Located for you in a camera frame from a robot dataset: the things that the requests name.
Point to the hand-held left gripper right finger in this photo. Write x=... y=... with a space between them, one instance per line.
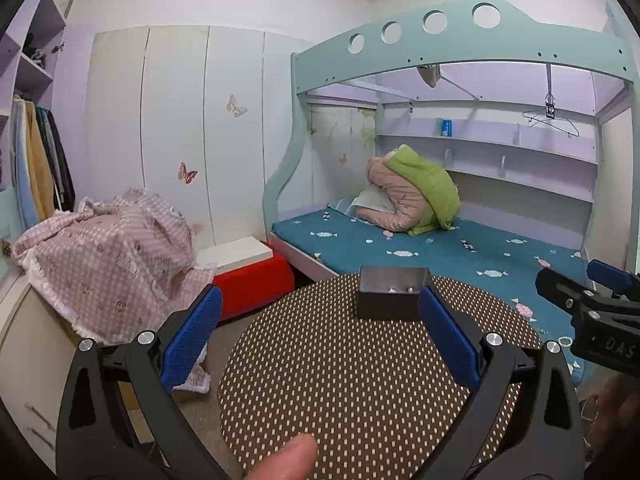
x=445 y=342

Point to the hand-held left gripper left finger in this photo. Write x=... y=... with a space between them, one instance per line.
x=195 y=335

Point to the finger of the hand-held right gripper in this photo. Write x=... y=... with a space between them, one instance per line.
x=615 y=277
x=565 y=295

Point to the grey jewelry box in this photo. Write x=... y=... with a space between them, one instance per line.
x=385 y=302

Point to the person's right hand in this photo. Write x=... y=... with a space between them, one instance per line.
x=620 y=410

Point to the person's left hand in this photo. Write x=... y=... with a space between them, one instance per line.
x=290 y=457

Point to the red storage stool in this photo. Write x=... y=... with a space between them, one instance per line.
x=255 y=285

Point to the blue candy print mattress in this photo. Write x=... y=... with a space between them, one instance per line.
x=450 y=255

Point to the white board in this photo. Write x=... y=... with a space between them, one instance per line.
x=232 y=255

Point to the round brown dotted table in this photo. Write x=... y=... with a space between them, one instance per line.
x=350 y=385

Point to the pink checked blanket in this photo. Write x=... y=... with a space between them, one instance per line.
x=110 y=260

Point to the pink padded jacket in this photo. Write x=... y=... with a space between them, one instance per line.
x=395 y=200

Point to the green jacket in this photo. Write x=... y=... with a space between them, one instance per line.
x=430 y=185

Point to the pink butterfly sticker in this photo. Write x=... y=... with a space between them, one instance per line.
x=187 y=173

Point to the white pillow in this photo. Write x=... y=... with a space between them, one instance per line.
x=367 y=200

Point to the beige drawer cabinet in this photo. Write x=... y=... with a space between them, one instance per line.
x=30 y=340

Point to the small blue box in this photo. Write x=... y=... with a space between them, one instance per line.
x=446 y=127

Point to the black hanging garment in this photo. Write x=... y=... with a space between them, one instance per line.
x=62 y=160

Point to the white wardrobe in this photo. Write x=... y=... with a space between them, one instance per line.
x=175 y=110

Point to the beige butterfly sticker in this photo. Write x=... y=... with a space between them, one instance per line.
x=236 y=106

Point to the yellow hanging garment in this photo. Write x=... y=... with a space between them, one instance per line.
x=40 y=160

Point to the hanging clothes on rack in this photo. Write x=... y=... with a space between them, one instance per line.
x=22 y=170

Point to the grey hanging cloth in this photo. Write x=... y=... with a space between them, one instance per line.
x=429 y=76

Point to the dark items on shelf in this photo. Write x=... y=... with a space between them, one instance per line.
x=34 y=52

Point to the lilac open shelf unit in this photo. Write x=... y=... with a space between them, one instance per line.
x=40 y=25

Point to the lilac wall shelf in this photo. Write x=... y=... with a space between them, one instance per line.
x=525 y=152

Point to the teal bunk bed frame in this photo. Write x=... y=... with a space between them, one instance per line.
x=500 y=50

